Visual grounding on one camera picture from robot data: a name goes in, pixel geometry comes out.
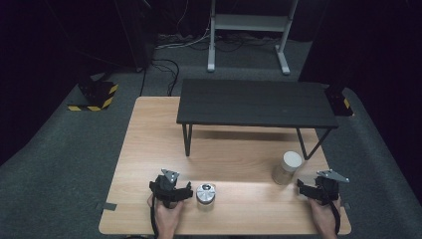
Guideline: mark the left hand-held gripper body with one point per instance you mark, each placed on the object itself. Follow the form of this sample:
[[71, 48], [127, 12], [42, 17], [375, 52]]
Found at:
[[165, 187]]

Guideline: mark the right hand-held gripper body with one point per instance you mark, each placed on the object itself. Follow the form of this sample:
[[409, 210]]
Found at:
[[326, 189]]

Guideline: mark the glass jar with silver lid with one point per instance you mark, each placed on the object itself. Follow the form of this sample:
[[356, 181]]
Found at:
[[205, 193]]

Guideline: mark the jar with white lid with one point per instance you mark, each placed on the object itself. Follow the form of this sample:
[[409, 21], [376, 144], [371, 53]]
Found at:
[[288, 166]]

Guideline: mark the black shelf with metal legs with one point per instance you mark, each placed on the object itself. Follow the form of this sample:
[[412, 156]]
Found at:
[[257, 103]]

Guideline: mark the person's right hand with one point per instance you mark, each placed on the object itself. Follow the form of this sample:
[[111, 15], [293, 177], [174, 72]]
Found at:
[[322, 215]]

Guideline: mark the person's left hand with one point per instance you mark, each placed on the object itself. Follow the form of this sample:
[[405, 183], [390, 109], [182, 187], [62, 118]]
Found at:
[[167, 215]]

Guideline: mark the yellow black striped stand base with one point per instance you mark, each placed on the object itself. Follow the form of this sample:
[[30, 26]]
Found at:
[[96, 96], [338, 101]]

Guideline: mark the dark cabinet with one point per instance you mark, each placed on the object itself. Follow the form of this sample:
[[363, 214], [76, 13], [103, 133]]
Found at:
[[136, 33]]

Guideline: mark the white metal stand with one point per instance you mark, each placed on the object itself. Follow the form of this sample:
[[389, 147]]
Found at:
[[249, 22]]

